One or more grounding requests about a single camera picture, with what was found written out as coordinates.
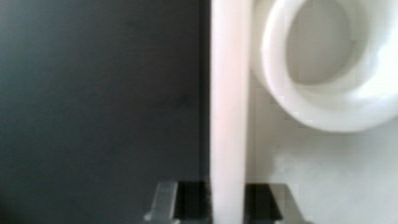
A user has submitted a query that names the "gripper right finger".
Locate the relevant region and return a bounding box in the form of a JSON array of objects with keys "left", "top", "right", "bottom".
[{"left": 244, "top": 183, "right": 312, "bottom": 224}]

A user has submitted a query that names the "white square tabletop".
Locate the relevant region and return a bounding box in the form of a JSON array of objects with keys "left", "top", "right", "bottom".
[{"left": 210, "top": 0, "right": 398, "bottom": 224}]

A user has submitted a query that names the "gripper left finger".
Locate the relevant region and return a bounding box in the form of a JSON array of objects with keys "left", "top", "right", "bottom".
[{"left": 143, "top": 181, "right": 212, "bottom": 224}]

